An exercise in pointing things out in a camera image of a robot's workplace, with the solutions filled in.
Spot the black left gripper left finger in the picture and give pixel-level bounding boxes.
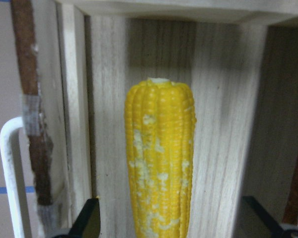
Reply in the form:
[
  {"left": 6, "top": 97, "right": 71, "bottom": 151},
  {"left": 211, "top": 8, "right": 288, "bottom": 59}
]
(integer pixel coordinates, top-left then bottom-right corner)
[{"left": 68, "top": 198, "right": 101, "bottom": 238}]

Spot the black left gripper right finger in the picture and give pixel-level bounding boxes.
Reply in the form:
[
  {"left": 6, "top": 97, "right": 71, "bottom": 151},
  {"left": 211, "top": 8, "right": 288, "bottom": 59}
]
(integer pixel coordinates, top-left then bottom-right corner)
[{"left": 240, "top": 196, "right": 284, "bottom": 238}]

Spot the yellow corn cob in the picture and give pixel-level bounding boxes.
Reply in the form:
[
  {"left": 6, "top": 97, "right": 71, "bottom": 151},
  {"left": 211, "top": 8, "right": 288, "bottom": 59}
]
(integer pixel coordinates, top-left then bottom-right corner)
[{"left": 124, "top": 78, "right": 196, "bottom": 238}]

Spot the light wood pull-out drawer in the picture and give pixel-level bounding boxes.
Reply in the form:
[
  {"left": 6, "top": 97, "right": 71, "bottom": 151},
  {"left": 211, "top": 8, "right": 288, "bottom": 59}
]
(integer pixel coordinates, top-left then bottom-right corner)
[{"left": 10, "top": 0, "right": 298, "bottom": 238}]

